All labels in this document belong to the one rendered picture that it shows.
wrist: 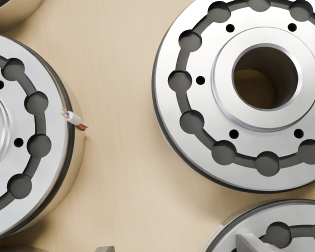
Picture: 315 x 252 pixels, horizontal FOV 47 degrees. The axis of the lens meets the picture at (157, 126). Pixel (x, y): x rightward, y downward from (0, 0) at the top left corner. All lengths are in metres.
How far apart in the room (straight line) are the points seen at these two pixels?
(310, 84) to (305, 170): 0.04
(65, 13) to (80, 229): 0.12
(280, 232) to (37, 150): 0.12
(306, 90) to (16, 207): 0.14
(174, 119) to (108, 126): 0.05
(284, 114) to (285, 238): 0.06
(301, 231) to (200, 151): 0.06
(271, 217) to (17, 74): 0.13
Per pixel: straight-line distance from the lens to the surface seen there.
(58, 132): 0.17
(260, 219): 0.17
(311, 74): 0.18
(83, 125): 0.18
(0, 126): 0.17
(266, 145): 0.17
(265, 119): 0.16
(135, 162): 0.19
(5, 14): 0.22
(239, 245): 0.16
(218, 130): 0.16
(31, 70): 0.18
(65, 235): 0.20
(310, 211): 0.18
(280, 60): 0.18
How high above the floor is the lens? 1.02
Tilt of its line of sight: 82 degrees down
